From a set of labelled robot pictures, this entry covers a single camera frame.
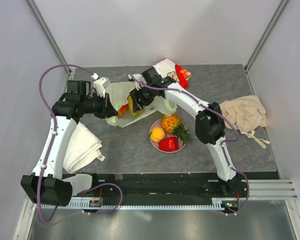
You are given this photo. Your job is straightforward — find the fake red orange mango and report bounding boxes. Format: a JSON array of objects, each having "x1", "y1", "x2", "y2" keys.
[{"x1": 117, "y1": 103, "x2": 129, "y2": 117}]

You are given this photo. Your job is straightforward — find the fake red bell pepper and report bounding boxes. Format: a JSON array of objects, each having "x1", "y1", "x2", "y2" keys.
[{"x1": 158, "y1": 136, "x2": 179, "y2": 152}]

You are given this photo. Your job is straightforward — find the slotted cable duct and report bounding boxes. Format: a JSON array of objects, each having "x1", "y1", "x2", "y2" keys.
[{"x1": 64, "y1": 198, "x2": 227, "y2": 210}]

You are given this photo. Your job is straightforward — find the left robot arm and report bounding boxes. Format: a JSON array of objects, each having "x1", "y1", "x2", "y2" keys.
[{"x1": 20, "y1": 77, "x2": 118, "y2": 207}]

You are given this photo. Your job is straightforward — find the white red cartoon bag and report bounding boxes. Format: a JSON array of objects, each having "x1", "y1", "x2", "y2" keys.
[{"x1": 153, "y1": 58, "x2": 192, "y2": 89}]

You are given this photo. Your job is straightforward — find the fake pineapple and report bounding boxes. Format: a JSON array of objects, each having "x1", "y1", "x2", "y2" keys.
[{"x1": 160, "y1": 113, "x2": 192, "y2": 144}]

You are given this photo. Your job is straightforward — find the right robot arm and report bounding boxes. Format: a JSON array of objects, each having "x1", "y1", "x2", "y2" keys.
[{"x1": 128, "y1": 67, "x2": 240, "y2": 197}]

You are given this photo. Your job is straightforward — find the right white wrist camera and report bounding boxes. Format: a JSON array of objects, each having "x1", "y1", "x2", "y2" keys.
[{"x1": 128, "y1": 73, "x2": 147, "y2": 90}]

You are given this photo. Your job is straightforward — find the white folded towel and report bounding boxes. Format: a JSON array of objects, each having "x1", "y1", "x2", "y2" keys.
[{"x1": 63, "y1": 122, "x2": 105, "y2": 174}]

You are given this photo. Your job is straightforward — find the beige crumpled cloth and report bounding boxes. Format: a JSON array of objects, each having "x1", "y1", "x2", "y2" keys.
[{"x1": 220, "y1": 95, "x2": 270, "y2": 149}]

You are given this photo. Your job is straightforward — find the green avocado print plastic bag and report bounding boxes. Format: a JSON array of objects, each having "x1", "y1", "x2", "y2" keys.
[{"x1": 105, "y1": 82, "x2": 177, "y2": 128}]

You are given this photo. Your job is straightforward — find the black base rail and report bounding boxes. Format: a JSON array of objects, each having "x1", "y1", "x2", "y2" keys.
[{"x1": 70, "y1": 172, "x2": 248, "y2": 201}]

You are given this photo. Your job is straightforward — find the pink plate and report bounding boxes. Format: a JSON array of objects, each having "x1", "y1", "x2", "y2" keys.
[{"x1": 148, "y1": 114, "x2": 192, "y2": 153}]

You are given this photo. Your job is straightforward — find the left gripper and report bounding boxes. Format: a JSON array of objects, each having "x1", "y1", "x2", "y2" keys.
[{"x1": 80, "y1": 91, "x2": 118, "y2": 119}]

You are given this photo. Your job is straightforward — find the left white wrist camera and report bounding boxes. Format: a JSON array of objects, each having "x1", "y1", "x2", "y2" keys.
[{"x1": 91, "y1": 73, "x2": 111, "y2": 98}]

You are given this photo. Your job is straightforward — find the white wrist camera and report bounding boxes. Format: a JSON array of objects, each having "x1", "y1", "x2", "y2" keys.
[
  {"x1": 91, "y1": 73, "x2": 111, "y2": 98},
  {"x1": 128, "y1": 73, "x2": 147, "y2": 90}
]

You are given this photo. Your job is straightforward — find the fake yellow pear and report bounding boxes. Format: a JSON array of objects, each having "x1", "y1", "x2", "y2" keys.
[{"x1": 148, "y1": 127, "x2": 166, "y2": 143}]

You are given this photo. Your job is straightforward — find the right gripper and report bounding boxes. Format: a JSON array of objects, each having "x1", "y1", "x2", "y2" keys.
[{"x1": 129, "y1": 83, "x2": 155, "y2": 113}]

